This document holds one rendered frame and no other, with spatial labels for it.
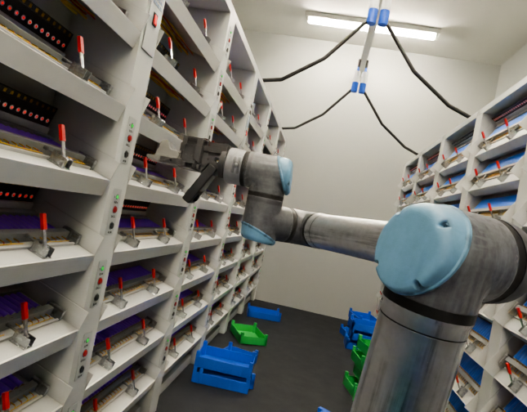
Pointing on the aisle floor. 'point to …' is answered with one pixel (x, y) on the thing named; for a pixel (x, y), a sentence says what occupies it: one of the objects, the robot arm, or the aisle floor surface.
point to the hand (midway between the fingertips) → (151, 158)
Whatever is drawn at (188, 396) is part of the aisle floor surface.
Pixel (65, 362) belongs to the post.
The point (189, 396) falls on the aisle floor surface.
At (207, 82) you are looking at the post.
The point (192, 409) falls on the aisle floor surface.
